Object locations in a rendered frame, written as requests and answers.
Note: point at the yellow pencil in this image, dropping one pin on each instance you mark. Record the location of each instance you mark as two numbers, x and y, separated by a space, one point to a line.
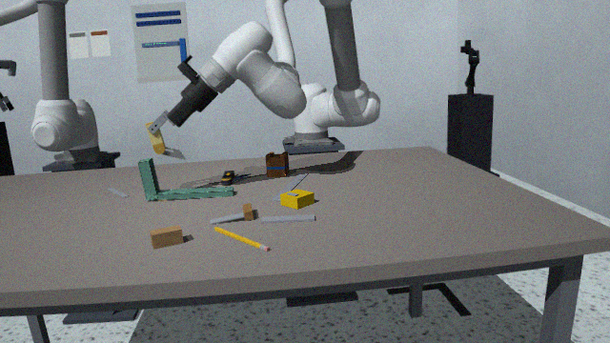
243 239

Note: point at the green angled bar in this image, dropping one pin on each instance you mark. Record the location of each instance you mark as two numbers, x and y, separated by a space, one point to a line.
152 191

